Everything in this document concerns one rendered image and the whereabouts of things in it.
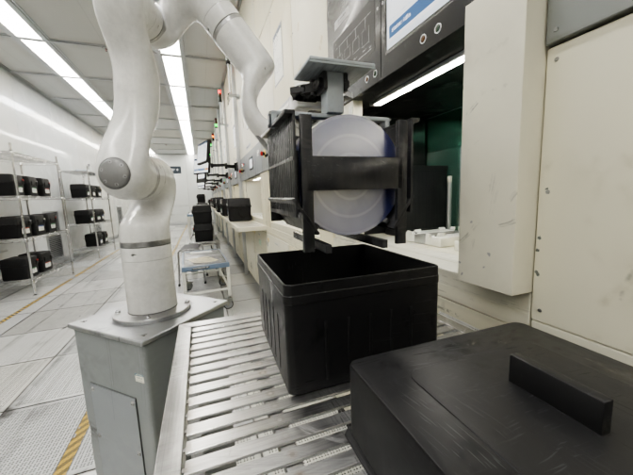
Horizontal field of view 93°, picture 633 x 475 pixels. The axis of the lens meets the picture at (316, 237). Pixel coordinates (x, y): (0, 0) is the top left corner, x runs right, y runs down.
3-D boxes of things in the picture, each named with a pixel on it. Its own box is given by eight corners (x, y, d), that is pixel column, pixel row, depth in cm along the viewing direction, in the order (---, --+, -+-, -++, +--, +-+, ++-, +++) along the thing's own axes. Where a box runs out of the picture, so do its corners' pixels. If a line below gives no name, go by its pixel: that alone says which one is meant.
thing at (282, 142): (365, 232, 74) (364, 94, 69) (418, 244, 55) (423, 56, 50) (264, 239, 66) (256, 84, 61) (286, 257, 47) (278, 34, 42)
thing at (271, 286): (365, 307, 80) (365, 243, 78) (440, 359, 54) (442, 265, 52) (260, 325, 71) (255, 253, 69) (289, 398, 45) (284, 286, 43)
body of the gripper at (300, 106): (326, 126, 73) (345, 114, 63) (284, 124, 70) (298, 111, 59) (325, 93, 72) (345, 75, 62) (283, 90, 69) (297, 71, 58)
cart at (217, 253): (183, 289, 361) (178, 250, 355) (227, 283, 382) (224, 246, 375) (182, 319, 273) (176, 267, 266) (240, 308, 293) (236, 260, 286)
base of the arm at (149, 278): (95, 319, 79) (86, 249, 76) (159, 296, 96) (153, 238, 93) (145, 330, 71) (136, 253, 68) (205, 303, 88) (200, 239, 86)
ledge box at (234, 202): (226, 220, 367) (224, 198, 363) (250, 219, 375) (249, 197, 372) (227, 221, 338) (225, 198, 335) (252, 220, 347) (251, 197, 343)
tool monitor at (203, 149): (197, 172, 400) (195, 144, 395) (236, 171, 418) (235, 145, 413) (197, 170, 362) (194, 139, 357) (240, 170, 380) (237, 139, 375)
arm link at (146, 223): (108, 249, 75) (95, 149, 71) (146, 238, 93) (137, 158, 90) (159, 247, 75) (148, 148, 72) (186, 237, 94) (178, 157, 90)
